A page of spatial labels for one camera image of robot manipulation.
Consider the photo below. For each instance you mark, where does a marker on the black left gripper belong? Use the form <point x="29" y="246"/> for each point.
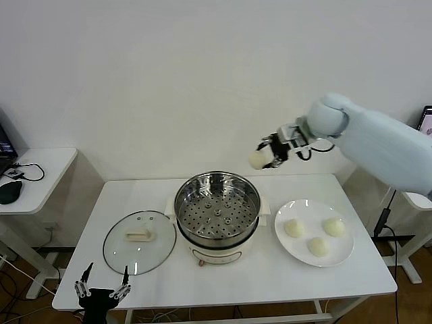
<point x="98" y="300"/>

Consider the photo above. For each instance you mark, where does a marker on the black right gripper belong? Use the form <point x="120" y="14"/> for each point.
<point x="281" y="148"/>

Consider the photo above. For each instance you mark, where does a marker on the white steamed baozi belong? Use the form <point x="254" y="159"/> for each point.
<point x="257" y="160"/>
<point x="294" y="229"/>
<point x="335" y="227"/>
<point x="319" y="247"/>

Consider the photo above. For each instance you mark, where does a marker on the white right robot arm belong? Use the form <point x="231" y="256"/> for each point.
<point x="371" y="141"/>

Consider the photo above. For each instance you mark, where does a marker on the perforated steel steamer basket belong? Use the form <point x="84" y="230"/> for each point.
<point x="216" y="216"/>

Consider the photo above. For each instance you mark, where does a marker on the round white plate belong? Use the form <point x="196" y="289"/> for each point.
<point x="303" y="253"/>

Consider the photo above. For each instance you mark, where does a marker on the white side desk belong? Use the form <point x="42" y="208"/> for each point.
<point x="40" y="182"/>
<point x="418" y="200"/>

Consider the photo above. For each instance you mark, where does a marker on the black computer mouse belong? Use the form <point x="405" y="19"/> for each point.
<point x="10" y="192"/>

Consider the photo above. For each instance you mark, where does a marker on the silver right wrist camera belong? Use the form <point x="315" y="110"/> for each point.
<point x="293" y="138"/>

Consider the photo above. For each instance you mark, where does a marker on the white table frame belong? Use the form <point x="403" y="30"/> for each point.
<point x="287" y="317"/>

